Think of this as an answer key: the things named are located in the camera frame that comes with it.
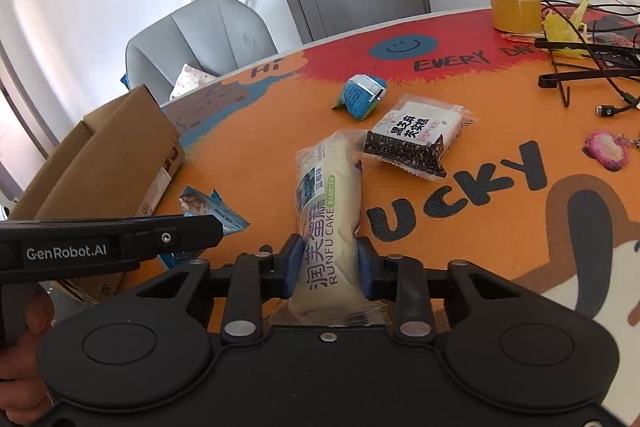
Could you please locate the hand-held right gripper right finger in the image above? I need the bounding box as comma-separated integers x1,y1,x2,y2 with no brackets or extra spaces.
356,238,571,341

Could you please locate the black cable tangle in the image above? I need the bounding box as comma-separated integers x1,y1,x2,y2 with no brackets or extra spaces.
537,0,640,108

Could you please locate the black and white cake packet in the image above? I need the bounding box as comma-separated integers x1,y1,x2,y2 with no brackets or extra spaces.
362,94,473,180

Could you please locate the brown cardboard box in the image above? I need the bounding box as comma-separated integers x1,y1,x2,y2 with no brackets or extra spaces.
7,84,186,303

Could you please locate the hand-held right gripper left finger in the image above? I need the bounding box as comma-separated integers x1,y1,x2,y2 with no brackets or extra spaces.
75,233,307,340

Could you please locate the pink keychain charm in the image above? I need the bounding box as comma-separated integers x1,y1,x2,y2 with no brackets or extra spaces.
584,129,640,171

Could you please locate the blue white-label snack packet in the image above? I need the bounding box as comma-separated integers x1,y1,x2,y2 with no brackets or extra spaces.
331,74,390,120

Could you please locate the white patterned cushion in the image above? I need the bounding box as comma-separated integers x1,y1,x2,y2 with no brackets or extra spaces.
169,63,218,102

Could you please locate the black plug cable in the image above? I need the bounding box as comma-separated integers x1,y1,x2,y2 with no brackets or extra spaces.
595,94,640,118

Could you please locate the yellow tape roll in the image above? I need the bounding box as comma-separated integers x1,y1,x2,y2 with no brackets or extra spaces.
490,0,543,32

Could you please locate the grey upholstered chair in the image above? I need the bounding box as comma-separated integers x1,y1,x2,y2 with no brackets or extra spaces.
125,0,281,100

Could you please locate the person's left hand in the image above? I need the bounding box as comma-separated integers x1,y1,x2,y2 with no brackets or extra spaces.
0,293,56,427

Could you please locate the crumpled yellow wrapper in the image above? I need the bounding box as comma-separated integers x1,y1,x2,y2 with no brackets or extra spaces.
542,0,598,58

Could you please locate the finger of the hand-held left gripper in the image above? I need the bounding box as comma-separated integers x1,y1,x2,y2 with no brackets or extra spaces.
120,214,225,261

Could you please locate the blue snack packet with picture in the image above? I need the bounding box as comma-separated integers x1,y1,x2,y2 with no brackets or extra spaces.
160,186,251,268

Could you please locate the long cream cake packet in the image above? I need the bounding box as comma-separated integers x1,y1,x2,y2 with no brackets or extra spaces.
287,129,388,328

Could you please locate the black metal stand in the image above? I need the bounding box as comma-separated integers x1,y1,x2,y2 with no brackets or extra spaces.
534,34,640,108

